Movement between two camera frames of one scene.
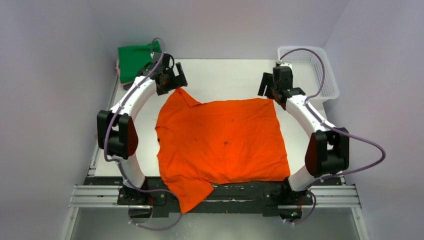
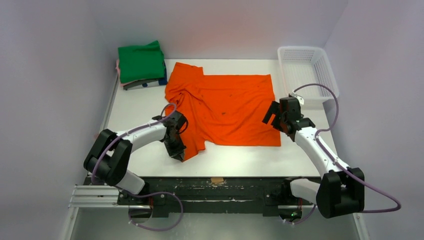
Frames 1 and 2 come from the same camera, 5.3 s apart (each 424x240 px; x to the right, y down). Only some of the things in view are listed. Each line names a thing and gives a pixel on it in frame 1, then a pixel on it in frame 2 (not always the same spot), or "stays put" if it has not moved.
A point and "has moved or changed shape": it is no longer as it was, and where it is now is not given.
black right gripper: [267, 87] → [277, 114]
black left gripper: [174, 81] → [175, 147]
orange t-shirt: [217, 142] has moved or changed shape
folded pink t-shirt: [118, 68] stays put
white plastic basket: [307, 72] stays put
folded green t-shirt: [132, 59] stays put
